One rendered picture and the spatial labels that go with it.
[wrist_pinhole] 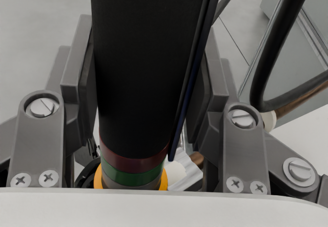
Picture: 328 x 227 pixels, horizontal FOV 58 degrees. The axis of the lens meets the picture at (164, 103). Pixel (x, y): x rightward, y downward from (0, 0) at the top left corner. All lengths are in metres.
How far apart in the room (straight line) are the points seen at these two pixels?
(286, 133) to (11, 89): 2.03
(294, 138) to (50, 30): 2.51
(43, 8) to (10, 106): 1.25
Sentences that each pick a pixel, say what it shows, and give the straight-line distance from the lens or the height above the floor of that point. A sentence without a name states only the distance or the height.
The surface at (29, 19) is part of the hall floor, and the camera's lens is 3.03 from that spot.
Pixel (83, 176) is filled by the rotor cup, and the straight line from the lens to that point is 0.47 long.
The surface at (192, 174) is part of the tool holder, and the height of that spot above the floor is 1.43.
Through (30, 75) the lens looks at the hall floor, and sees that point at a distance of 2.43.
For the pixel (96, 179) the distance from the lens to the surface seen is 0.18.
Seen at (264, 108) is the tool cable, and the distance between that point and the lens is 0.24.
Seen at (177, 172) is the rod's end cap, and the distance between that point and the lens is 0.21.
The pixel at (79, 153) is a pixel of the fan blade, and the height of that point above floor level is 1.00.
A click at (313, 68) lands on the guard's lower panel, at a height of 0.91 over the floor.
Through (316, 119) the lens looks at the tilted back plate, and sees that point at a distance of 0.60.
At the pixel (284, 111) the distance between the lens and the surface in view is 0.29.
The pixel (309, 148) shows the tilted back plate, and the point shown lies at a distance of 0.58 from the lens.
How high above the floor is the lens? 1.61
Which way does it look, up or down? 48 degrees down
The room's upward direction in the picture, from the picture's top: 10 degrees clockwise
